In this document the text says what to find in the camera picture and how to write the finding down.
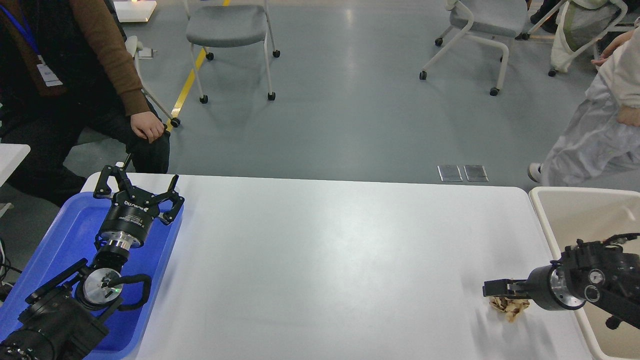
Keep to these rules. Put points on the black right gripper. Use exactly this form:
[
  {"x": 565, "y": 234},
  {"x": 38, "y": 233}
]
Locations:
[{"x": 547, "y": 286}]

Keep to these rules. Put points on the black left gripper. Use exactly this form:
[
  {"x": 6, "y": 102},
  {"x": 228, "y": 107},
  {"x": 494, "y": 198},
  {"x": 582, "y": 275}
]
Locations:
[{"x": 128, "y": 218}]

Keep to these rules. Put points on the brown paper ball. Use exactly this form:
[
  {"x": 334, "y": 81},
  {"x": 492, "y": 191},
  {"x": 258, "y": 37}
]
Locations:
[{"x": 511, "y": 308}]

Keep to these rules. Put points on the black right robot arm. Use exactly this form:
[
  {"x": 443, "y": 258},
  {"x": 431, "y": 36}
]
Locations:
[{"x": 599, "y": 273}]

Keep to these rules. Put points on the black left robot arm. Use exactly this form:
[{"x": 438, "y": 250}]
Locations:
[{"x": 93, "y": 280}]

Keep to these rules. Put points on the seated person's hand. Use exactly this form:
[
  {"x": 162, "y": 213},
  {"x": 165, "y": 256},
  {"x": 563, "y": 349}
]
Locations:
[{"x": 146, "y": 125}]

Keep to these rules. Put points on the blue plastic tray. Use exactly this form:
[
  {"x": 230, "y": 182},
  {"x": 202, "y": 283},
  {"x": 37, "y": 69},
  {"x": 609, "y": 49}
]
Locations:
[{"x": 71, "y": 238}]

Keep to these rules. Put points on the beige plastic bin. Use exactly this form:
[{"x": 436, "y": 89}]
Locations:
[{"x": 567, "y": 214}]

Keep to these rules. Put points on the right metal floor plate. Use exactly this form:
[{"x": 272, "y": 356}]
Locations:
[{"x": 476, "y": 173}]

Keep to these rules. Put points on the metal floor plate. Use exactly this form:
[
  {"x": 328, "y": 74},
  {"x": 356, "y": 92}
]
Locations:
[
  {"x": 476, "y": 173},
  {"x": 449, "y": 173}
]

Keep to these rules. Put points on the left metal floor plate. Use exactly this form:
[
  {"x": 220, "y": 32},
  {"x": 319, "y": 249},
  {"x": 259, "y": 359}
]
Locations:
[{"x": 449, "y": 173}]

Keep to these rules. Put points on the white side table corner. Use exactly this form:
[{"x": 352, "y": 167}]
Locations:
[{"x": 11, "y": 155}]

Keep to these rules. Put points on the seated person in brown sweater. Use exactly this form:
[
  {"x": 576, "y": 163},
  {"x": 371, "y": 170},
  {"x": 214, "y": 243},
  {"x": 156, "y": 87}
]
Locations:
[{"x": 65, "y": 68}]

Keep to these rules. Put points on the white chair under person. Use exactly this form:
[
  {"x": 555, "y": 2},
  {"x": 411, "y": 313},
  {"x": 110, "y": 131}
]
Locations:
[{"x": 133, "y": 47}]

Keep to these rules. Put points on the walking person in white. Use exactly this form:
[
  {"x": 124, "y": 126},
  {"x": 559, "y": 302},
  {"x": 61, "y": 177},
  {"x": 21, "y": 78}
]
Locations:
[{"x": 603, "y": 135}]

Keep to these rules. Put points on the white box on floor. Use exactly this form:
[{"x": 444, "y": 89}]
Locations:
[{"x": 134, "y": 11}]

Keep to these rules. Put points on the grey chair right background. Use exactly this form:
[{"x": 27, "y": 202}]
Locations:
[{"x": 494, "y": 23}]

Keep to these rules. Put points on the white chair with jacket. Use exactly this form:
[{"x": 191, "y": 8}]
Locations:
[{"x": 579, "y": 25}]

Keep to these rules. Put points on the grey chair white frame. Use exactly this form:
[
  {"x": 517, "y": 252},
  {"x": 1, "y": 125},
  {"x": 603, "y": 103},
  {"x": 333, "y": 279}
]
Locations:
[{"x": 217, "y": 26}]

